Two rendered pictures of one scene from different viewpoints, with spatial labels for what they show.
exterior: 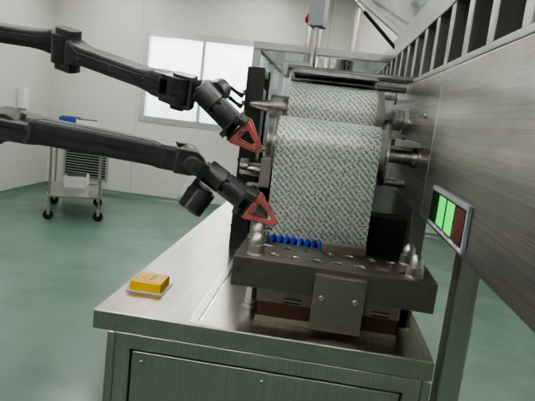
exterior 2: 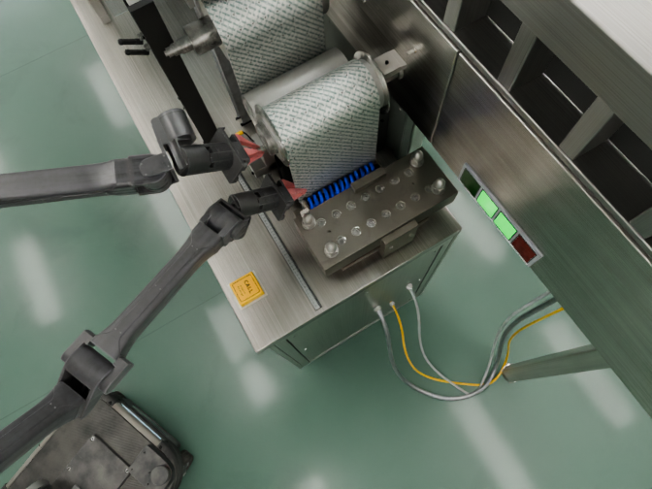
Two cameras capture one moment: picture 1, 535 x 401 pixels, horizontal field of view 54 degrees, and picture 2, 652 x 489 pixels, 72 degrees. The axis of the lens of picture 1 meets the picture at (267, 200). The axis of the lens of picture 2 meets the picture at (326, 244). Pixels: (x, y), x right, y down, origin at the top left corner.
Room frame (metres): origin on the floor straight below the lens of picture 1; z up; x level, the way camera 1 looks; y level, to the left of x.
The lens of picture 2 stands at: (0.73, 0.18, 2.08)
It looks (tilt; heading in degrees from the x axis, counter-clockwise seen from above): 70 degrees down; 333
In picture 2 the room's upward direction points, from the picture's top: 10 degrees counter-clockwise
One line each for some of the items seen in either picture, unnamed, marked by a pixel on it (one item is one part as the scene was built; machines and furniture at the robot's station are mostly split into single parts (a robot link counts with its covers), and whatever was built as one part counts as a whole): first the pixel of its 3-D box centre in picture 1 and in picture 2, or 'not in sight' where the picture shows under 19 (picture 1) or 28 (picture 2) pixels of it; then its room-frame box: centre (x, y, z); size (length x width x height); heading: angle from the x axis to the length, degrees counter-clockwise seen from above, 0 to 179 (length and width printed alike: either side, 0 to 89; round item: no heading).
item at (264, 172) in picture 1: (253, 217); (266, 176); (1.31, 0.03, 1.05); 0.06 x 0.05 x 0.31; 85
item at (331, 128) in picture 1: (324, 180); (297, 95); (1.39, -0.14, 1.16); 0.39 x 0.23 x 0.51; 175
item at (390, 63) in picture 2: (405, 142); (388, 63); (1.25, -0.30, 1.28); 0.06 x 0.05 x 0.02; 85
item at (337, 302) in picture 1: (337, 305); (398, 240); (0.99, -0.16, 0.97); 0.10 x 0.03 x 0.11; 85
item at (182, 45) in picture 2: (259, 104); (178, 48); (1.53, 0.05, 1.34); 0.06 x 0.03 x 0.03; 85
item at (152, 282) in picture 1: (150, 282); (246, 288); (1.14, 0.24, 0.91); 0.07 x 0.07 x 0.02; 85
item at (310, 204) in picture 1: (318, 210); (336, 163); (1.20, -0.12, 1.11); 0.23 x 0.01 x 0.18; 85
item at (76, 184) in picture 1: (76, 166); not in sight; (5.66, 2.08, 0.51); 0.91 x 0.58 x 1.02; 19
